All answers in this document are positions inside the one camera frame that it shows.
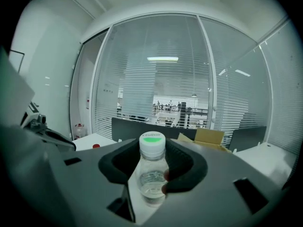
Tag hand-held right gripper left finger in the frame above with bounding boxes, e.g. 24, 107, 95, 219
48, 138, 141, 227

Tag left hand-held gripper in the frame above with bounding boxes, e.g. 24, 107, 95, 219
20, 100, 77, 151

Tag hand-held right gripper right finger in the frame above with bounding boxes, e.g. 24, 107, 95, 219
139, 138, 293, 227

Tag white-green capped clear bottle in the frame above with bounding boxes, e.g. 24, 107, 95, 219
136, 131, 170, 208

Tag brown cardboard box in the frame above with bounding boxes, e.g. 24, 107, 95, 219
177, 128, 232, 154

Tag white table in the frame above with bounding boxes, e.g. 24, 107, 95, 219
71, 132, 296, 224

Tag long dark desk partition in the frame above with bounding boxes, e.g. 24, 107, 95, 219
111, 117, 198, 143

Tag short dark desk partition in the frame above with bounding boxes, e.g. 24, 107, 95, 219
228, 126, 267, 152

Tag white horizontal blinds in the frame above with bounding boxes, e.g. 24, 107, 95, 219
91, 15, 214, 141
200, 17, 299, 156

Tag long ceiling light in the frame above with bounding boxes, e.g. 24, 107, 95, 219
147, 57, 178, 62

